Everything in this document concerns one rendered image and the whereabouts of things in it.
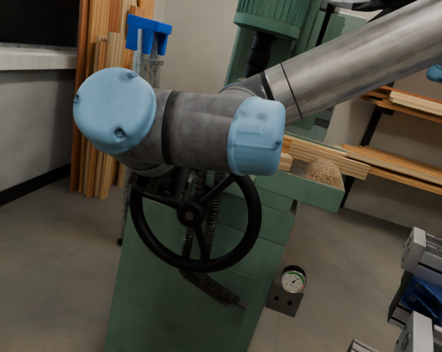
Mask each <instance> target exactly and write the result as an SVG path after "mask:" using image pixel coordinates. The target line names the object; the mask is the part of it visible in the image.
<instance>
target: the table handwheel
mask: <svg viewBox="0 0 442 352"><path fill-rule="evenodd" d="M228 174H229V175H228V176H227V177H226V178H225V179H224V180H223V181H222V182H220V183H219V184H218V185H217V186H216V187H215V188H212V187H209V186H204V187H203V192H202V193H199V194H198V195H191V196H188V197H187V198H186V199H185V201H184V204H183V206H181V205H179V204H177V203H176V202H173V201H171V200H166V198H162V197H160V196H156V195H154V194H151V193H147V192H145V191H144V193H143V192H141V191H139V190H137V189H134V188H133V187H131V190H130V196H129V207H130V213H131V218H132V221H133V225H134V226H135V229H136V231H137V233H138V235H139V236H140V238H141V240H142V241H143V242H144V243H145V245H146V246H147V247H148V249H149V250H150V251H151V252H152V253H153V254H155V255H156V256H157V257H158V258H160V259H161V260H162V261H164V262H166V263H167V264H169V265H171V266H173V267H176V268H178V269H181V270H184V271H187V272H195V273H211V272H218V271H221V270H224V269H227V268H229V267H231V266H233V265H235V264H236V263H238V262H240V261H241V260H242V259H243V258H244V257H245V256H246V255H247V254H248V253H249V252H250V250H251V249H252V248H253V246H254V244H255V243H256V240H257V239H258V236H259V232H260V228H261V223H262V207H261V203H260V198H259V195H258V192H257V189H256V187H255V185H254V183H253V181H252V179H251V178H250V177H249V175H245V176H239V175H235V174H234V173H228ZM234 181H236V182H237V184H238V185H239V187H240V188H241V190H242V193H243V194H244V197H245V200H246V204H247V208H248V223H247V227H246V231H245V234H244V236H243V238H242V240H241V241H240V243H239V244H238V245H237V246H236V247H235V248H234V249H233V250H232V251H230V252H229V253H227V254H226V255H224V256H221V257H219V258H215V259H210V257H209V252H208V249H207V245H206V242H205V237H204V234H203V231H202V226H201V224H202V223H203V221H204V220H205V219H206V217H207V215H208V214H209V204H210V202H211V201H212V200H213V199H214V198H215V197H216V196H218V195H219V194H220V193H221V192H222V191H223V190H224V189H225V188H227V187H228V186H229V185H230V184H232V183H233V182H234ZM142 197H144V198H148V199H150V200H154V201H156V202H158V203H162V204H164V205H167V206H169V207H172V208H174V209H176V210H177V218H178V220H179V222H180V223H181V224H182V225H183V226H186V227H187V228H193V229H194V231H195V234H196V237H197V241H198V244H199V247H200V252H201V255H202V260H194V259H190V258H185V257H183V256H180V255H178V254H176V253H174V252H172V251H171V250H169V249H168V248H166V247H165V246H164V245H162V244H161V243H160V242H159V241H158V240H157V238H156V237H155V236H154V234H153V233H152V232H151V230H150V228H149V226H148V224H147V222H146V219H145V215H144V212H143V207H142Z"/></svg>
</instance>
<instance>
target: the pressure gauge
mask: <svg viewBox="0 0 442 352"><path fill-rule="evenodd" d="M299 277H300V278H299ZM298 278H299V279H298ZM296 279H297V280H296ZM295 280H296V281H295ZM292 281H295V282H294V284H293V283H292ZM280 282H281V286H282V287H283V289H284V290H285V292H287V293H299V292H301V291H303V290H304V289H305V287H306V285H307V276H306V273H305V271H304V270H303V269H302V268H301V267H299V266H296V265H289V266H287V267H285V268H284V269H283V271H282V273H281V279H280Z"/></svg>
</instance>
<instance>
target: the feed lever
mask: <svg viewBox="0 0 442 352"><path fill-rule="evenodd" d="M333 8H334V6H333V5H331V4H328V7H327V11H326V14H325V17H324V20H323V24H322V27H321V30H320V33H319V35H318V40H317V42H316V46H315V47H317V46H319V45H321V43H322V41H323V37H324V35H325V31H326V29H327V25H328V22H329V20H330V16H331V14H332V10H333Z"/></svg>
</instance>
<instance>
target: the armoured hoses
mask: <svg viewBox="0 0 442 352"><path fill-rule="evenodd" d="M215 172H216V173H215V176H214V178H215V179H214V182H213V183H214V184H213V187H212V188H215V187H216V186H217V185H218V184H219V183H220V182H222V181H223V180H224V179H225V176H226V173H225V172H219V171H215ZM206 174H207V170H204V171H203V173H202V172H199V175H198V176H197V177H196V178H195V182H194V183H195V184H194V187H193V192H192V195H198V194H199V193H202V192H203V187H204V184H205V179H206ZM222 193H223V192H221V193H220V194H219V195H218V196H216V197H215V198H214V199H213V200H212V201H211V202H210V204H209V214H208V215H207V221H206V226H205V232H204V237H205V242H206V245H207V249H208V252H209V257H210V254H211V250H212V245H213V244H212V243H213V239H214V233H215V228H216V223H217V217H218V214H219V213H218V212H219V206H220V201H221V196H222ZM184 232H185V233H184V238H183V242H182V248H181V249H182V250H181V252H180V256H183V257H185V258H190V253H191V248H192V247H191V246H192V243H193V238H194V237H193V236H194V233H195V231H194V229H193V228H187V227H186V228H185V231H184ZM179 273H180V274H181V275H182V276H183V277H184V278H186V280H188V281H190V283H192V284H194V286H196V287H198V288H199V289H200V290H202V291H204V293H206V294H208V295H210V297H212V298H214V299H215V300H216V301H218V302H219V303H220V304H222V305H223V306H224V307H226V308H227V307H229V306H230V303H232V304H234V305H235V306H236V307H238V308H240V309H241V310H245V309H246V306H247V304H248V302H247V301H245V300H243V299H242V298H240V297H239V296H237V295H235V294H234V293H232V291H230V290H228V289H227V288H226V287H223V286H222V285H221V284H219V283H217V281H215V280H213V279H212V278H209V276H208V275H207V273H198V275H196V274H194V272H187V271H184V270H181V269H179Z"/></svg>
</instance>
